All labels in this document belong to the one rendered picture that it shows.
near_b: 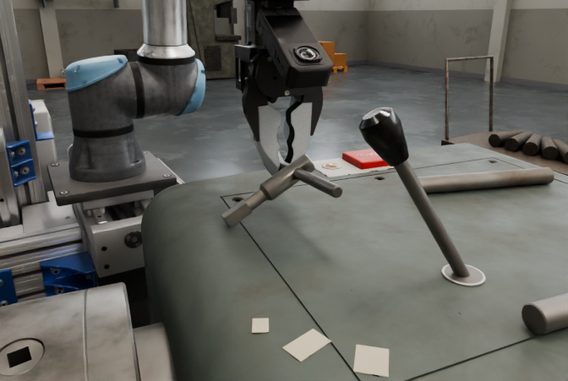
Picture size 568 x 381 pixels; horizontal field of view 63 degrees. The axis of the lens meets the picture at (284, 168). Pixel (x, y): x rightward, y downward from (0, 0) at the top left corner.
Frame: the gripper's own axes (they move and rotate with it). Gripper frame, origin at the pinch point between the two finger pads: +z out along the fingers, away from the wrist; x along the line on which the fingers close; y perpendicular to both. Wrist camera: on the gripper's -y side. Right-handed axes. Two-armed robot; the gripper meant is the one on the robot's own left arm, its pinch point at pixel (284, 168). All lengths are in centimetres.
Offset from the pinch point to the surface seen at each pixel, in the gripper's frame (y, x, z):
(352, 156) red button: 10.6, -15.6, 3.4
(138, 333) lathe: -8.8, 18.6, 11.5
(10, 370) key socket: -16.0, 27.6, 6.8
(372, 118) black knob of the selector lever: -18.4, 0.2, -9.7
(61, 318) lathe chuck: -11.6, 24.4, 6.3
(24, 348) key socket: -14.1, 26.9, 6.6
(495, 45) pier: 778, -840, 51
